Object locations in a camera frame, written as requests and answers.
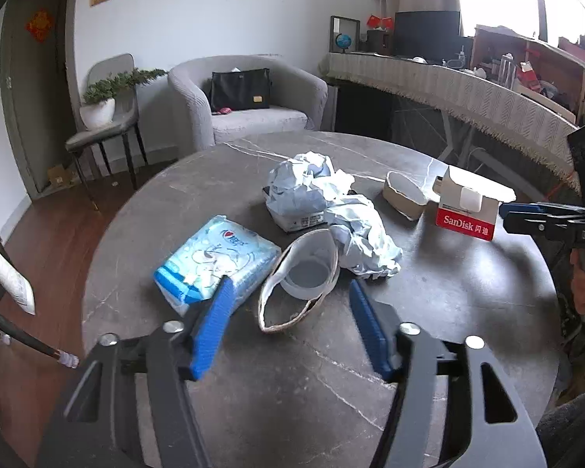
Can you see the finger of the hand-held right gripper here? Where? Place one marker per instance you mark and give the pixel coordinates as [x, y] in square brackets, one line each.
[536, 226]
[519, 208]

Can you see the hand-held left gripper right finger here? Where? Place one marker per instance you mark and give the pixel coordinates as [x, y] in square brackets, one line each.
[370, 331]

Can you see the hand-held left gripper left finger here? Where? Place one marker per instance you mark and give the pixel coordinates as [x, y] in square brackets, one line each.
[208, 339]

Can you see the person's right forearm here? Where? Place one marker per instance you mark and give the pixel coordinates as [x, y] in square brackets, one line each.
[582, 346]

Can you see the white and red box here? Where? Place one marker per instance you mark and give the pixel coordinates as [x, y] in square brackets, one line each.
[468, 225]

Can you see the blue tissue pack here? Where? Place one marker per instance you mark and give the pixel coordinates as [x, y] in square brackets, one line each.
[214, 258]

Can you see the crumpled white plastic bag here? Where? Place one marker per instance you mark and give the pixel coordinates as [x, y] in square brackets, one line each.
[360, 234]

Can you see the wooden shelf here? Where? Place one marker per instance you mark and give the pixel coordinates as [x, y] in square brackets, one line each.
[555, 63]

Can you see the fringed beige tablecloth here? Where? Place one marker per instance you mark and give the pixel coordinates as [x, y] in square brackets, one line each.
[468, 97]

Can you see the white printed packet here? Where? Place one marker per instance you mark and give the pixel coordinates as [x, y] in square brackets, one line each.
[297, 220]

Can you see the crumpled white paper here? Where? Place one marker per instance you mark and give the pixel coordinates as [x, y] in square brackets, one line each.
[297, 175]

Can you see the black table leg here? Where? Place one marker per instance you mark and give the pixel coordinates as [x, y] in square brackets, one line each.
[24, 339]

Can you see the black monitor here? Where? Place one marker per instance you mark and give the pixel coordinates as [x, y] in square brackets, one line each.
[426, 34]

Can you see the person's dark clothing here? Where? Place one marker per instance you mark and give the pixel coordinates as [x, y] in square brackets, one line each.
[575, 429]

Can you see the cardboard box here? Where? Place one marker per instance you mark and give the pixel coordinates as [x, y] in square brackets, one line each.
[61, 175]

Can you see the grey armchair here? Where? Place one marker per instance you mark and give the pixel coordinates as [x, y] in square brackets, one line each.
[253, 123]

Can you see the small pink item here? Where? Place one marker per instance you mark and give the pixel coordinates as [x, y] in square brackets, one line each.
[223, 110]

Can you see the grey dining chair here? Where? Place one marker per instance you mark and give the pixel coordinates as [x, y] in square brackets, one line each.
[102, 135]

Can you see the small red flags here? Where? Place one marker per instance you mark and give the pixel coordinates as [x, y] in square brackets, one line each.
[379, 22]

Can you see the small blue globe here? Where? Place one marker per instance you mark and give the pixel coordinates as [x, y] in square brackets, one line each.
[343, 41]

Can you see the black handbag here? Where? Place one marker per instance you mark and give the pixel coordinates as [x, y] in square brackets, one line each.
[239, 90]

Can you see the potted plant in white pot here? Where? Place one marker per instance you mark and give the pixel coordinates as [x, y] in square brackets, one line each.
[97, 112]

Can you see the grey door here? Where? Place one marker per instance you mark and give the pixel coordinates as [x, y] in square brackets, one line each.
[29, 107]

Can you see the red door decoration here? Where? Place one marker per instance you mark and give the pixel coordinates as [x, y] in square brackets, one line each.
[40, 25]

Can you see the dark picture frame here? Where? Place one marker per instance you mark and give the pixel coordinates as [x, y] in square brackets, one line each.
[356, 34]

